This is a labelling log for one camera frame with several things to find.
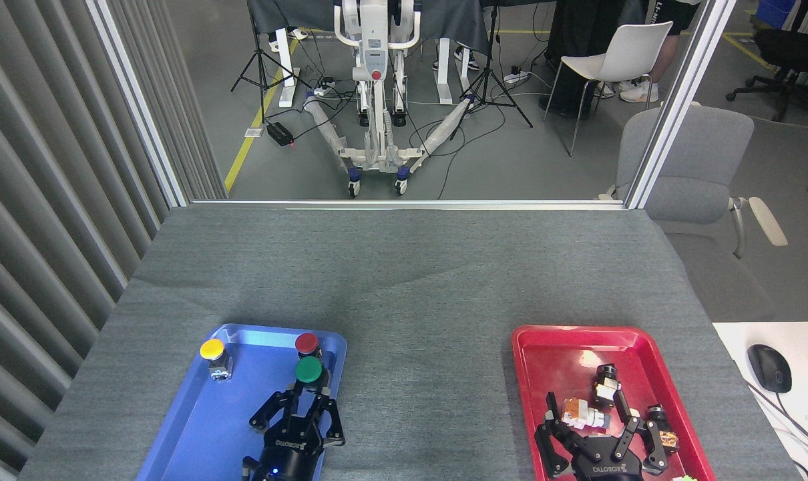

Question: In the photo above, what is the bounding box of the yellow push button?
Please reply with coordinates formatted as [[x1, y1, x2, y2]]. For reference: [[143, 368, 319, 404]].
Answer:
[[199, 338, 234, 383]]

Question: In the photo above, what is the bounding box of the green push button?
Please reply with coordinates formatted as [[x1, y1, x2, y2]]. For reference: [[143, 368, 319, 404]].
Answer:
[[294, 356, 331, 395]]

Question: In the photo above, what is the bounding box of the black computer mouse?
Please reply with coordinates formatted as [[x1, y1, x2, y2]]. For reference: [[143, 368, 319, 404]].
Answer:
[[747, 344, 793, 394]]

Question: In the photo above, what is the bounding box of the white desk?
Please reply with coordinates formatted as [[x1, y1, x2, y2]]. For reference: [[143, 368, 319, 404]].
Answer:
[[711, 322, 808, 481]]

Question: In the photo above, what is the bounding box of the silver cross rail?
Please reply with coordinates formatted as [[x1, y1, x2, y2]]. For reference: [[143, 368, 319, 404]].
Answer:
[[190, 198, 629, 212]]

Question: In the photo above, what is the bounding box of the red push button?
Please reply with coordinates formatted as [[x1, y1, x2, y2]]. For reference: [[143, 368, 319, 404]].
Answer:
[[294, 332, 324, 359]]

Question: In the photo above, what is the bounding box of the black tripod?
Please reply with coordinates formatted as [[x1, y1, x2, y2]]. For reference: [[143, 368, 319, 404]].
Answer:
[[230, 0, 311, 125], [449, 0, 534, 142]]

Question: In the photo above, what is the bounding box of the dark table cover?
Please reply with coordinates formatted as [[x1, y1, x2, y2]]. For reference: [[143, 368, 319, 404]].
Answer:
[[247, 0, 493, 55]]

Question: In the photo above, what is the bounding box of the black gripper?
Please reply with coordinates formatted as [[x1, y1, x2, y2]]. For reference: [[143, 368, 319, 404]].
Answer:
[[534, 388, 671, 481], [248, 385, 347, 481]]

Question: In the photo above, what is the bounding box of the red plastic tray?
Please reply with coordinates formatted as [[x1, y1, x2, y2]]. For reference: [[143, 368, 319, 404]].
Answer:
[[511, 325, 717, 481]]

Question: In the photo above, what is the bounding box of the blue plastic tray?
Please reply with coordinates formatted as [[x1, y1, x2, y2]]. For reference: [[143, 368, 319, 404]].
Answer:
[[136, 324, 348, 481]]

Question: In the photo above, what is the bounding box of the blue bin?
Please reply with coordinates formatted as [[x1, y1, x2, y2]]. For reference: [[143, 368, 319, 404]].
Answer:
[[755, 0, 803, 31]]

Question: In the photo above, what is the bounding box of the grey table cloth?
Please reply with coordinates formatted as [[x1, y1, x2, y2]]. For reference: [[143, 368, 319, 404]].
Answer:
[[18, 204, 804, 481]]

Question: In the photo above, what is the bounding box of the white orange switch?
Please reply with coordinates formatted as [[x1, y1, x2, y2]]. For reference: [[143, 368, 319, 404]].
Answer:
[[561, 397, 612, 432]]

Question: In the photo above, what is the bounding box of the grey office chair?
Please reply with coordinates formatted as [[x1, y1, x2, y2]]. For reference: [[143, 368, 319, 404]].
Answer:
[[598, 102, 789, 321]]

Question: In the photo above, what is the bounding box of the person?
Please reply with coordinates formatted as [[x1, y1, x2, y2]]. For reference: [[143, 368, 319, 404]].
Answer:
[[598, 0, 702, 104], [538, 0, 649, 120], [268, 27, 309, 53]]

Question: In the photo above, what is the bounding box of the white stand on wheels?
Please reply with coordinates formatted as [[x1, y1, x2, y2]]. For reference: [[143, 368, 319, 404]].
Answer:
[[302, 0, 475, 198]]

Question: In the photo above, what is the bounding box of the white plastic chair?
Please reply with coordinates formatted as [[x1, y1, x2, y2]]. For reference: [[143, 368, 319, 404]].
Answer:
[[543, 21, 674, 158]]

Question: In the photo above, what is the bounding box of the silver post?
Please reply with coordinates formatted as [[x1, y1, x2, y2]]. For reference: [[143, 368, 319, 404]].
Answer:
[[86, 0, 192, 208], [624, 0, 739, 210]]

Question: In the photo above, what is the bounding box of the black orange knob switch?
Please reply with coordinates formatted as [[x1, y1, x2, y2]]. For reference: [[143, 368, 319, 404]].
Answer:
[[646, 404, 680, 456]]

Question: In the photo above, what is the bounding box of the black office chair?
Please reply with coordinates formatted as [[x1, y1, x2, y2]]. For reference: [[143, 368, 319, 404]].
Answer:
[[726, 27, 808, 123]]

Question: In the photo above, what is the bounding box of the white table leg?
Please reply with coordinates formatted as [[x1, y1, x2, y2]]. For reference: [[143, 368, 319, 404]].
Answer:
[[274, 28, 302, 108], [435, 37, 454, 106]]

